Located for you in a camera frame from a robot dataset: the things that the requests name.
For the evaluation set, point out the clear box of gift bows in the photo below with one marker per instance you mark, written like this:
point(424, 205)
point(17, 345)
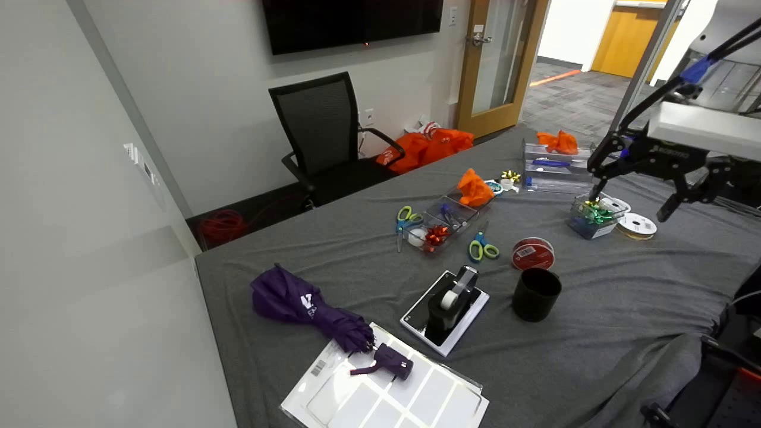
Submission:
point(592, 217)

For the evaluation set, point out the black wall television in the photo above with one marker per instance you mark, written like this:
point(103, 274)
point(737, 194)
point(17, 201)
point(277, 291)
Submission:
point(347, 22)

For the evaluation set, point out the orange plastic bag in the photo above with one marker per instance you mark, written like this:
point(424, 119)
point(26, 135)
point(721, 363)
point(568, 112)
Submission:
point(428, 147)

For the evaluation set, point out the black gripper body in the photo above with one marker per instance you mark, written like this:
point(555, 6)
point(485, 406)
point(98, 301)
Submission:
point(668, 159)

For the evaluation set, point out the red ribbon spool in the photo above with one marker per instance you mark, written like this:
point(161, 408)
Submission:
point(532, 253)

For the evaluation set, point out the orange ribbon bundle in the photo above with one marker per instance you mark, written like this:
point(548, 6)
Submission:
point(558, 144)

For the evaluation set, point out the white label sheet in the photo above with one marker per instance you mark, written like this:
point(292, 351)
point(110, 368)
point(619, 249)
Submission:
point(380, 400)

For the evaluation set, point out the black cup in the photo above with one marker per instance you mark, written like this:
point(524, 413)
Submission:
point(536, 298)

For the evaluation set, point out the clear plastic craft tray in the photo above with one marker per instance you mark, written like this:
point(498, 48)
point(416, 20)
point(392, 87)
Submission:
point(453, 223)

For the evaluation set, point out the black mesh office chair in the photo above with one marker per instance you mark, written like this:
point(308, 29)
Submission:
point(323, 119)

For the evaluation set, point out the gray tablecloth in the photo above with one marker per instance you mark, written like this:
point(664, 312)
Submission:
point(602, 317)

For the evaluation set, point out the black tape dispenser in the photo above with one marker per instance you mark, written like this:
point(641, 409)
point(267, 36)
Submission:
point(450, 306)

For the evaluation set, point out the wooden door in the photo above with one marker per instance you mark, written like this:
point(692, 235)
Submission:
point(466, 80)

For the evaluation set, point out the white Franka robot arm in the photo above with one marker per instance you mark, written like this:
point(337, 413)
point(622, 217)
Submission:
point(704, 128)

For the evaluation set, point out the red gift bow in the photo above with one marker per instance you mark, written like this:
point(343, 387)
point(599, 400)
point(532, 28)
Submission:
point(437, 239)

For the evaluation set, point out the clear acrylic organizer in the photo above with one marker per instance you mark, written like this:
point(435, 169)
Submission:
point(555, 169)

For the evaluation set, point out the white spool gold ribbon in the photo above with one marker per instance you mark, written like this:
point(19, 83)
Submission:
point(617, 205)

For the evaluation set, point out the yellow gift bow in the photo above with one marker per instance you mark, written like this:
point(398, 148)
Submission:
point(511, 176)

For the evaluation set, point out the grey metal pole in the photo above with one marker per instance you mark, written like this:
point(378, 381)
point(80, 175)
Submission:
point(645, 68)

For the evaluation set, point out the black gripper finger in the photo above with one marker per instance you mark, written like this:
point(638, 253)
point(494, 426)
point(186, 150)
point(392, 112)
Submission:
point(610, 168)
point(681, 199)

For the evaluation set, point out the white wall thermostat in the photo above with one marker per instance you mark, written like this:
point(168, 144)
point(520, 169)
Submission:
point(130, 153)

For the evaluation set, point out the orange ribbon bow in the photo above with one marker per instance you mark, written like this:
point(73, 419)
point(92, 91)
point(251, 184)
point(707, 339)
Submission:
point(473, 191)

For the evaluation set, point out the purple folded umbrella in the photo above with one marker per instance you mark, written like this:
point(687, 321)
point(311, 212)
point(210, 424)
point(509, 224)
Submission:
point(299, 306)

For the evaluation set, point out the green blue scissors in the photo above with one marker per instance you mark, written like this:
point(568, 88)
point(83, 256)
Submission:
point(478, 250)

